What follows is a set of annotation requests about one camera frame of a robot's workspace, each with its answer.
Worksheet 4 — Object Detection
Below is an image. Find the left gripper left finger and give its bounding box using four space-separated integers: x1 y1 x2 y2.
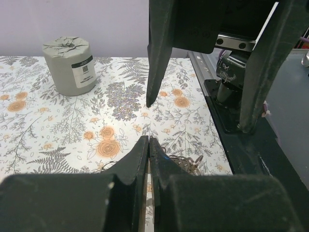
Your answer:
0 136 149 232

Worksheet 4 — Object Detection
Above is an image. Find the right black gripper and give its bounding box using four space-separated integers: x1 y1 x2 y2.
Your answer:
146 0 309 133

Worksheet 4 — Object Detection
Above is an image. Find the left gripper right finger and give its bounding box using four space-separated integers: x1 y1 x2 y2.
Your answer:
149 138 304 232

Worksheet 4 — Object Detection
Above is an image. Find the metal disc keyring holder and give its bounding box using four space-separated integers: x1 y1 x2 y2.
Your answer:
100 141 203 176

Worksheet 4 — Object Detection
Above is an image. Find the floral table mat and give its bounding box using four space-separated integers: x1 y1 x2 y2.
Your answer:
0 56 232 232

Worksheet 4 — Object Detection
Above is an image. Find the grey paper wrapped roll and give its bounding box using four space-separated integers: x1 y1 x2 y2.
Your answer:
42 36 97 96

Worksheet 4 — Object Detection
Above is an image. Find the aluminium frame rail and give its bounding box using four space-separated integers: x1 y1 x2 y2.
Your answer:
187 51 219 82

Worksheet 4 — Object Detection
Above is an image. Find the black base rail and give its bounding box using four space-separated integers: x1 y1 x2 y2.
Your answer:
204 79 308 193

